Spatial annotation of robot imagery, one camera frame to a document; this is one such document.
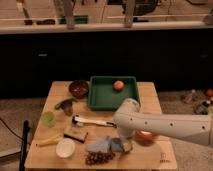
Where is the black stand post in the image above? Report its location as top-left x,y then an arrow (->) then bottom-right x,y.
19,120 -> 30,171

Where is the orange-red bowl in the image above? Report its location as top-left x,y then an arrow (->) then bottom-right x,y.
135,130 -> 159,146

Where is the orange fruit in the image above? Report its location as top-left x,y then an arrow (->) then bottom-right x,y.
113,80 -> 124,91

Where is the yellow banana toy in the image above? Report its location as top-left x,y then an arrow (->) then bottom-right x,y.
36,135 -> 62,147

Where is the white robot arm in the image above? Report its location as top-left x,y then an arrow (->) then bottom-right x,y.
113,98 -> 213,152

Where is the white handled utensil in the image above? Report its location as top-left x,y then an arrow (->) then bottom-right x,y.
72,115 -> 116,127

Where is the green and brown vegetable toy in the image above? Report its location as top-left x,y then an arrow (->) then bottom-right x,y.
54,98 -> 76,116

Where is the white small bowl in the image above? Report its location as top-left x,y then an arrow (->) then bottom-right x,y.
56,138 -> 75,158

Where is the blue sponge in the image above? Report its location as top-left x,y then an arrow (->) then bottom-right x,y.
111,138 -> 124,152

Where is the blue grey cloth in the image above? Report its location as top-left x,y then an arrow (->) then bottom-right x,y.
85,136 -> 111,153

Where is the light green cup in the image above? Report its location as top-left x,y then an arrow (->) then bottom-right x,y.
41,112 -> 55,127

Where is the green plastic tray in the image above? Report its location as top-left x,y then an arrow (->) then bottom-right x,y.
88,76 -> 140,111

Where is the bunch of dark grapes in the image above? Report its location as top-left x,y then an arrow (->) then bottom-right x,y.
85,152 -> 115,165

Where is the dark brown bowl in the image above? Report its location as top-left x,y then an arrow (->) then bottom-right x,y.
69,80 -> 89,99

